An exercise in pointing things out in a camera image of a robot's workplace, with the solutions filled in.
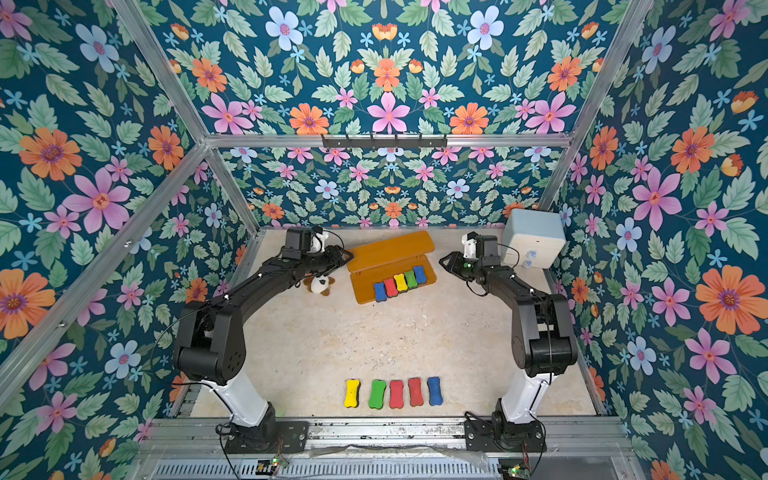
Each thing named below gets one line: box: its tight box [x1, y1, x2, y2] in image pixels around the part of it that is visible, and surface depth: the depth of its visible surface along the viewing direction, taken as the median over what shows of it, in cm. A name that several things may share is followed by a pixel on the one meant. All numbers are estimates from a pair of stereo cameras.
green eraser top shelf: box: [368, 379, 387, 409], surface depth 83 cm
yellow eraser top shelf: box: [344, 379, 361, 408], surface depth 82 cm
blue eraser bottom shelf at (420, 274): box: [413, 265, 428, 284], surface depth 106 cm
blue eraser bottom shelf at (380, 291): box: [374, 282, 387, 302], surface depth 100 cm
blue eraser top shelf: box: [427, 376, 443, 406], surface depth 82 cm
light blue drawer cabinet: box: [502, 208, 567, 269], surface depth 103 cm
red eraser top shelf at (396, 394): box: [389, 380, 404, 409], surface depth 82 cm
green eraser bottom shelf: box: [404, 270, 419, 289], surface depth 103 cm
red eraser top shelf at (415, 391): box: [408, 377, 424, 407], surface depth 82 cm
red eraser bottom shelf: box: [384, 278, 398, 297], surface depth 101 cm
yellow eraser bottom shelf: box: [394, 273, 409, 291], surface depth 103 cm
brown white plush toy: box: [303, 275, 335, 296], surface depth 103 cm
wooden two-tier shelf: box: [346, 230, 437, 304], surface depth 100 cm
